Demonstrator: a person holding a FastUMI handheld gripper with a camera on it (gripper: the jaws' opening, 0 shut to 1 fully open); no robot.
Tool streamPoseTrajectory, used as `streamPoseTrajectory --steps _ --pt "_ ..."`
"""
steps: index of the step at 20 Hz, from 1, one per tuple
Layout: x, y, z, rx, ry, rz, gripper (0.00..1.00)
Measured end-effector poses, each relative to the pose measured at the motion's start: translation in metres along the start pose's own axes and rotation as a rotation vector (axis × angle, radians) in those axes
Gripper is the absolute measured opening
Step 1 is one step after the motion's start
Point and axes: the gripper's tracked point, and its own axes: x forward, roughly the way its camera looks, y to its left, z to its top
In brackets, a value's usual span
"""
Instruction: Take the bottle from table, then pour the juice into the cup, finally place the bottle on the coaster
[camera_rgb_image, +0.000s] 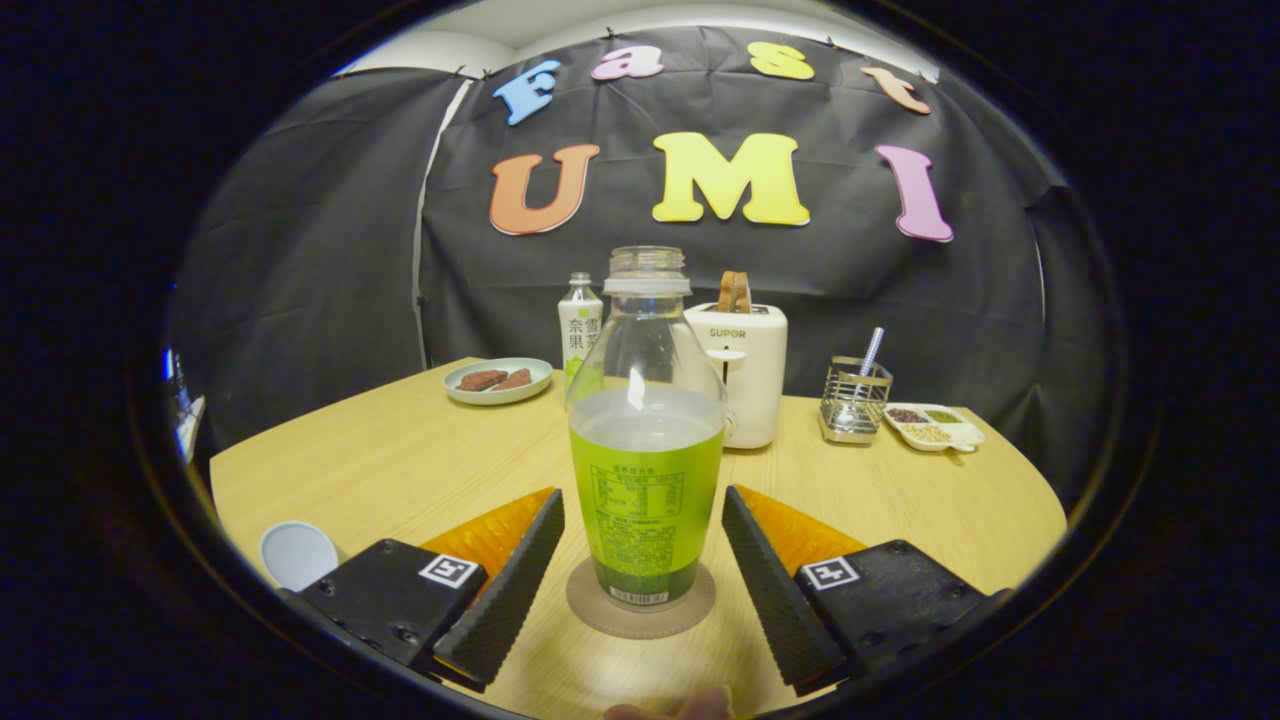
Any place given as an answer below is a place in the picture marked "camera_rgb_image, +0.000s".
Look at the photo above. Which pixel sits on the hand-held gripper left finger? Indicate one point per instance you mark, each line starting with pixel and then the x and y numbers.
pixel 510 600

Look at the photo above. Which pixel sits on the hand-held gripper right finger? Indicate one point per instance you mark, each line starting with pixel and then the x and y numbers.
pixel 775 600

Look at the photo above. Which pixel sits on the round brown coaster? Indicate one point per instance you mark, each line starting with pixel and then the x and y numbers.
pixel 640 622

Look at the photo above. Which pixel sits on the clear juice bottle green label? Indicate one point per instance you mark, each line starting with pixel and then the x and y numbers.
pixel 645 480

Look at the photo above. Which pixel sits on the green drink bottle white label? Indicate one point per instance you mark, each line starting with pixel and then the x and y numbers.
pixel 580 330

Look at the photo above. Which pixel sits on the wooden table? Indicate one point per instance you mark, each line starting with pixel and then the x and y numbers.
pixel 400 470

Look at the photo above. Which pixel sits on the pale green plate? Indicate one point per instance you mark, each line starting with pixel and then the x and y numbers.
pixel 500 397

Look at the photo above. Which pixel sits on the white toaster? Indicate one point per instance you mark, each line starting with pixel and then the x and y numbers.
pixel 755 380

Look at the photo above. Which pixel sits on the brown food piece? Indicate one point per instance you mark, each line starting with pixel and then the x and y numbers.
pixel 517 378
pixel 480 380

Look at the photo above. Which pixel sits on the white divided dish with seeds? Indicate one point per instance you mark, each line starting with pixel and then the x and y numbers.
pixel 935 432

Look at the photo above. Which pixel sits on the brown bread slice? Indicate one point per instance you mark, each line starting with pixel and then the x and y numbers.
pixel 735 290

